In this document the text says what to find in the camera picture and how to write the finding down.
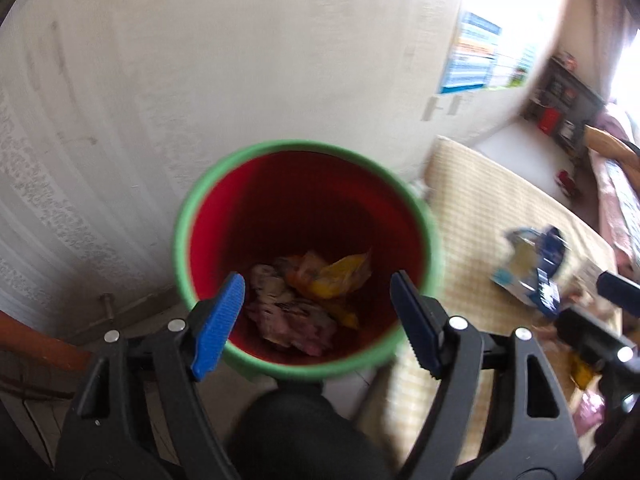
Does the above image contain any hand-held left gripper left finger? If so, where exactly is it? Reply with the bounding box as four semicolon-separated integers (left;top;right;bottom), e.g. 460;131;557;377
55;271;247;480

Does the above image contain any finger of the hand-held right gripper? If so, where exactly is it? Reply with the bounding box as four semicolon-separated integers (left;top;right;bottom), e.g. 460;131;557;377
555;305;640;411
596;270;640;318

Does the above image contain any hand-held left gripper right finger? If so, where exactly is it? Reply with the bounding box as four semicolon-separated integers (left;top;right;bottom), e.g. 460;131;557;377
389;270;586;480

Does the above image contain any blue cookie wrapper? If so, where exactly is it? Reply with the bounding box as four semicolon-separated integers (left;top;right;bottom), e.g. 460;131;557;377
490;225;573;318

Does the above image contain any orange snack bag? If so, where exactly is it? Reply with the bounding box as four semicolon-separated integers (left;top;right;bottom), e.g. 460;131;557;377
285;250;373;331

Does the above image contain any red bucket with green rim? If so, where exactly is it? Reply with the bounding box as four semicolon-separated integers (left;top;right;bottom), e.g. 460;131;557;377
172;140;443;381

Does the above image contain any black white wrapper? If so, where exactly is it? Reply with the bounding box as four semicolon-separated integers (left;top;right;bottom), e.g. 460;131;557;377
249;262;296;306

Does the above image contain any long pink wrapper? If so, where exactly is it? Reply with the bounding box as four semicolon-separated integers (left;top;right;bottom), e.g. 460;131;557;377
572;390;607;436

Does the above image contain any bed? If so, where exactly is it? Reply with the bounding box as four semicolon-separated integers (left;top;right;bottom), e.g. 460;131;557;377
585;110;640;271

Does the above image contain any blue checked quilt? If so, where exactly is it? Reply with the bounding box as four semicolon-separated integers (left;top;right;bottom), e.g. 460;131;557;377
605;160;640;241

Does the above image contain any person's black clothed knee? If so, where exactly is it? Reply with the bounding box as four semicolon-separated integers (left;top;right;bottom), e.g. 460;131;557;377
225;382;391;480

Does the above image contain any orange pipe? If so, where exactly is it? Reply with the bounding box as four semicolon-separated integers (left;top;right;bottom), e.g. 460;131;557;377
0;310;93;373

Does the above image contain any red box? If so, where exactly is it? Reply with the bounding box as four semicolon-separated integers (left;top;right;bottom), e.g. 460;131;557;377
537;107;561;135

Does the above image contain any dark shelf unit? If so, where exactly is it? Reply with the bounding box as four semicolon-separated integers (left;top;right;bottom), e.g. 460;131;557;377
522;55;606;151

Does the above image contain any bright window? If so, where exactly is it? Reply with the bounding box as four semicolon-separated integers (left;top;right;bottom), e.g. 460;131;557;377
607;30;640;106

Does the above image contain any green wall poster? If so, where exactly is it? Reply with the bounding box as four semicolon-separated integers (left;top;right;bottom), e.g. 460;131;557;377
507;45;538;88

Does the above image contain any white chart wall poster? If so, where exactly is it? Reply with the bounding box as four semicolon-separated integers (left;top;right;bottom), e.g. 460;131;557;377
484;47;518;90

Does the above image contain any blue wall poster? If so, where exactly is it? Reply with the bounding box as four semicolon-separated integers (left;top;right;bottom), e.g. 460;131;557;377
440;10;503;95

